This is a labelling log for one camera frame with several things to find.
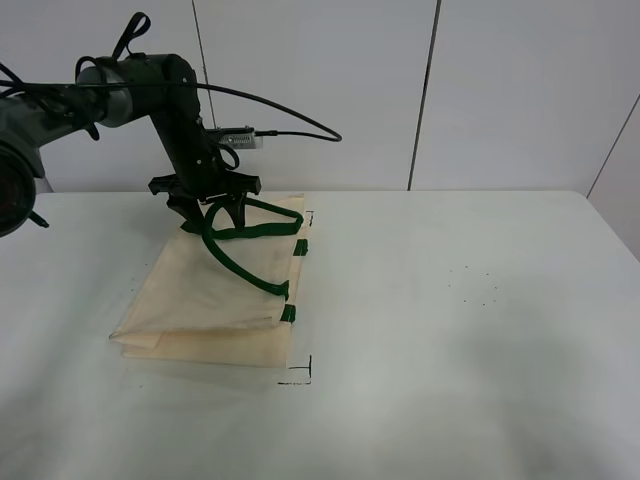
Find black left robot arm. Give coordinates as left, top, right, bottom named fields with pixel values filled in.
left=1, top=54, right=261, bottom=235

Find black camera cable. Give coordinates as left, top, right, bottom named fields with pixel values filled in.
left=0, top=62, right=343, bottom=143

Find white linen bag green handles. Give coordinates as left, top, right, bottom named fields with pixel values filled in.
left=110, top=195, right=311, bottom=368

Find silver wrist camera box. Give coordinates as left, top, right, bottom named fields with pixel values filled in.
left=206, top=126, right=263, bottom=150

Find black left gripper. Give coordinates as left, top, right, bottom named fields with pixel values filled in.
left=149, top=119, right=261, bottom=236

